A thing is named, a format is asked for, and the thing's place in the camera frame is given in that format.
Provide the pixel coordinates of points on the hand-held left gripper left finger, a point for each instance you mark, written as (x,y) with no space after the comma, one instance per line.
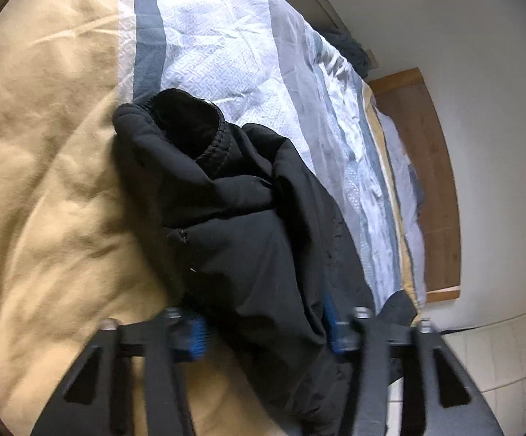
(195,337)

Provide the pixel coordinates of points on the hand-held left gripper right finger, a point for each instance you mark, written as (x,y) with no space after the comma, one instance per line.
(336,329)

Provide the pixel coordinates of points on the black jacket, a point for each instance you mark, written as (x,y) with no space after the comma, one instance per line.
(245,236)

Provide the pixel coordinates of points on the wooden headboard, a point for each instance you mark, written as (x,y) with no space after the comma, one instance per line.
(431,168)

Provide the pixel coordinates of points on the striped pillow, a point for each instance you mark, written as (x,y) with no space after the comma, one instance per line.
(394,145)

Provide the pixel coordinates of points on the dark knitted cloth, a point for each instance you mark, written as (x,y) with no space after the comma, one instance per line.
(349,47)

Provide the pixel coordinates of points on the striped beige and grey duvet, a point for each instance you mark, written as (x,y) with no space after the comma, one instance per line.
(222,54)

